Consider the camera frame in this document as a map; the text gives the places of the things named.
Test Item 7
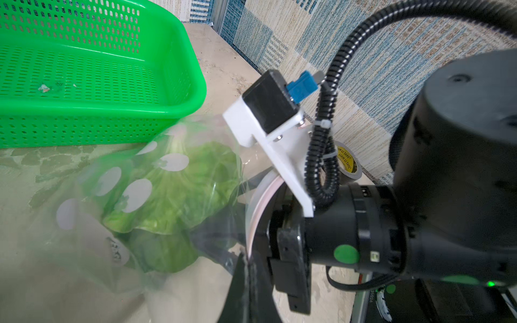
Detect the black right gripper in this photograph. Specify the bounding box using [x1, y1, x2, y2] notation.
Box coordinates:
[268, 193, 311, 315]

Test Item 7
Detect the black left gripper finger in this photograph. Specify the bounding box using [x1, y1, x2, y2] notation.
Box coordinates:
[218, 254, 281, 323]

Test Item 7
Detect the polka dot zip-top bag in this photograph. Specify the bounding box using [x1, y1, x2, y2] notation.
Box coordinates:
[28, 115, 271, 312]

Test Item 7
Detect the chinese cabbage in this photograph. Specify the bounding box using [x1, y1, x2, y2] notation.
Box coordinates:
[101, 141, 241, 273]

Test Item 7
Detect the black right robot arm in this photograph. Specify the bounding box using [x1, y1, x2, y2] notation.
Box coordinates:
[269, 49, 516, 314]

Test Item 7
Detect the black tape roll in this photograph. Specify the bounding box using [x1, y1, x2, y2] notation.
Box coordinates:
[334, 141, 362, 185]

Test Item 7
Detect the green plastic perforated basket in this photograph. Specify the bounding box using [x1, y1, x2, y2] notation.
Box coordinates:
[1, 0, 207, 148]

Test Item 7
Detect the black corrugated cable conduit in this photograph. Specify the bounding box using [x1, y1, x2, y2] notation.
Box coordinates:
[303, 0, 517, 209]

